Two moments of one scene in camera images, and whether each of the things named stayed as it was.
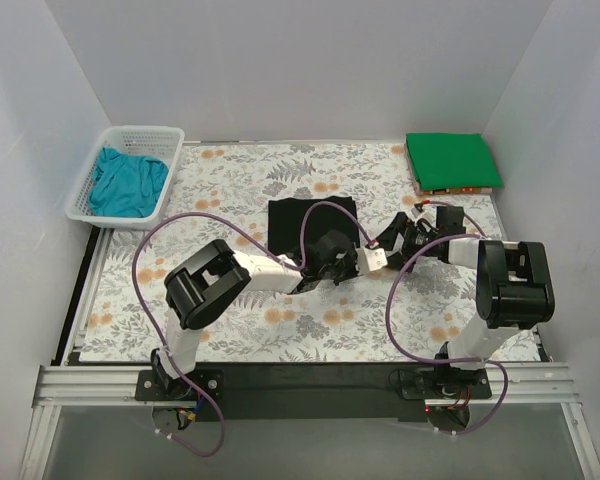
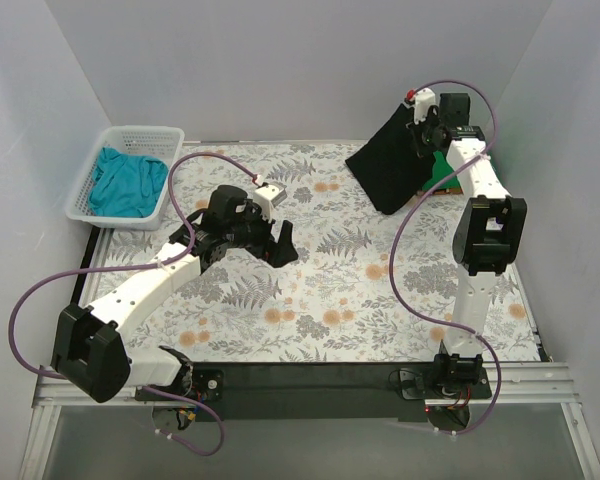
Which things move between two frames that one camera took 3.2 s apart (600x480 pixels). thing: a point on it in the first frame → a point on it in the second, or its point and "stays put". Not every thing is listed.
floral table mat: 221,192 stays put
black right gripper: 405,236 → 420,141
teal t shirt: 126,185 stays put
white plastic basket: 161,143 stays put
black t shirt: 285,215 → 387,164
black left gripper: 344,267 → 271,247
